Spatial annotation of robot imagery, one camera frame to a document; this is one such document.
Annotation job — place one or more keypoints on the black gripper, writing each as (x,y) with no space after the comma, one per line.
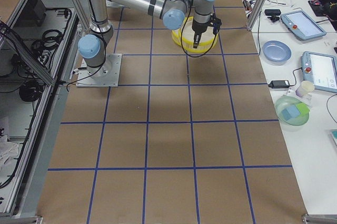
(198,27)

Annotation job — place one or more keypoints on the paper cup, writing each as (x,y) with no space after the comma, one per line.
(304,88)

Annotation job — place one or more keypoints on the yellow steamer basket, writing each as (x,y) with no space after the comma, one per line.
(176,36)
(186,38)

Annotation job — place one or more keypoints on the black power adapter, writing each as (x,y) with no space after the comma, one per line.
(280,84)

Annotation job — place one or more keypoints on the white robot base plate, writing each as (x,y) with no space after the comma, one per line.
(107,76)

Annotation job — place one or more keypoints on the teach pendant far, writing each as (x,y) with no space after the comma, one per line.
(302,26)

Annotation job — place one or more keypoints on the blue plate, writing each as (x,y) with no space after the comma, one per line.
(276,52)

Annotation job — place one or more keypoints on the green bowl with sponges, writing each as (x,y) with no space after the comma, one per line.
(292,113)

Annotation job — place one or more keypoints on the black webcam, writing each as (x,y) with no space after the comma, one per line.
(273,14)

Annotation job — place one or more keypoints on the teach pendant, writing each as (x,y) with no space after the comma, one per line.
(302,26)
(319,69)

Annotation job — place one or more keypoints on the teach pendant near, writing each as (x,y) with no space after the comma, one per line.
(319,69)

